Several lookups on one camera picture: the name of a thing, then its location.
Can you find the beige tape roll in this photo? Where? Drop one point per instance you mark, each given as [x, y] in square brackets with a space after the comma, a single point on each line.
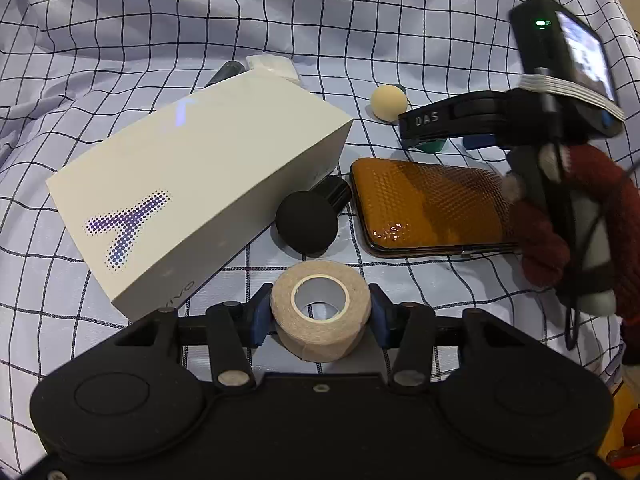
[320, 309]

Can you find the checkered lavender sheet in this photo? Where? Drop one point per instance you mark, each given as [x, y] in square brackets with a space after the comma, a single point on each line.
[75, 72]

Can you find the dark grey bottle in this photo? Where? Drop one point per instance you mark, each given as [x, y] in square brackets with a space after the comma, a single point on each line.
[229, 69]

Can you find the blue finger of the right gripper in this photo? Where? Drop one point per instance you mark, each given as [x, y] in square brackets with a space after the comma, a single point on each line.
[477, 141]

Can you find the beige makeup sponge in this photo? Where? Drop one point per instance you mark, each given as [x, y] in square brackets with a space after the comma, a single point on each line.
[388, 102]

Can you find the white tissue pack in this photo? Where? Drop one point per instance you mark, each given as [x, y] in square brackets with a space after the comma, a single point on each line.
[274, 64]

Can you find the white phone box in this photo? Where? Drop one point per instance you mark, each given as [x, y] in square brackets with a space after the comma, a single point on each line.
[157, 209]

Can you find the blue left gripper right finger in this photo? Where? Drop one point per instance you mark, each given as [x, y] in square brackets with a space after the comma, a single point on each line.
[382, 317]

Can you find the clutter at right edge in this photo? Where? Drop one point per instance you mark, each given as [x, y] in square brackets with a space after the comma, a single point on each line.
[623, 434]

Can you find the red gloved hand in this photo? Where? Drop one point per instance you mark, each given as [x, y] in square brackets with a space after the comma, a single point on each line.
[547, 261]

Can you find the brown leather wallet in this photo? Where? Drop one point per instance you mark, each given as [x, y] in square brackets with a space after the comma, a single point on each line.
[408, 209]

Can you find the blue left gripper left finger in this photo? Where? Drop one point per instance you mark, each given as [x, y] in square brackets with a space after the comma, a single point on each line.
[262, 315]

